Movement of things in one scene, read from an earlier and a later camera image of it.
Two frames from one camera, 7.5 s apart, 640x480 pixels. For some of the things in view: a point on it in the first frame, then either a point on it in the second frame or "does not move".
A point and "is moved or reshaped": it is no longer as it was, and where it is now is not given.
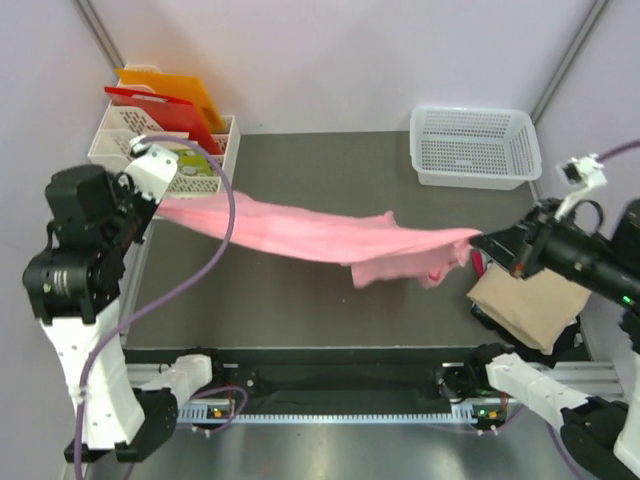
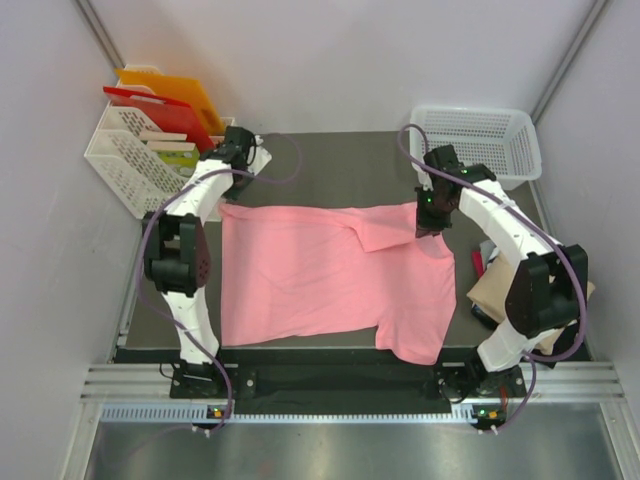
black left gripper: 148,202 → 240,190
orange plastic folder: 185,88 does not move
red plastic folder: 175,114 does not move
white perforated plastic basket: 473,147 does not move
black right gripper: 516,248 → 425,225
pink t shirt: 370,247 is moved or reshaped
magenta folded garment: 478,263 does not move
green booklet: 194,162 does not move
